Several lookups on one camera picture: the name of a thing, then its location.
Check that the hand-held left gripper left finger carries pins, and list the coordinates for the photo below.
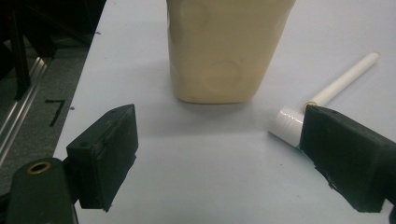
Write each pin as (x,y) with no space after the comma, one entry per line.
(102,158)

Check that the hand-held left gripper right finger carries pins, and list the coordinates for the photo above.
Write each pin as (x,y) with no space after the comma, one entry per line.
(345,158)

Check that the green and white glue stick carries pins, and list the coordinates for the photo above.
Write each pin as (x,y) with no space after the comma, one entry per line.
(286,124)

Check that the white pen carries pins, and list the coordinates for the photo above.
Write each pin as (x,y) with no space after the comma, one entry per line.
(342,81)

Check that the beige square cup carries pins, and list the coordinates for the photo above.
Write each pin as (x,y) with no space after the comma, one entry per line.
(224,46)

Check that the metal floor rail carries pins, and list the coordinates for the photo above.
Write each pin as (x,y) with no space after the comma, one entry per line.
(28,96)

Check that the black stand post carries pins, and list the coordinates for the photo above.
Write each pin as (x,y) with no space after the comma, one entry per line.
(20,62)

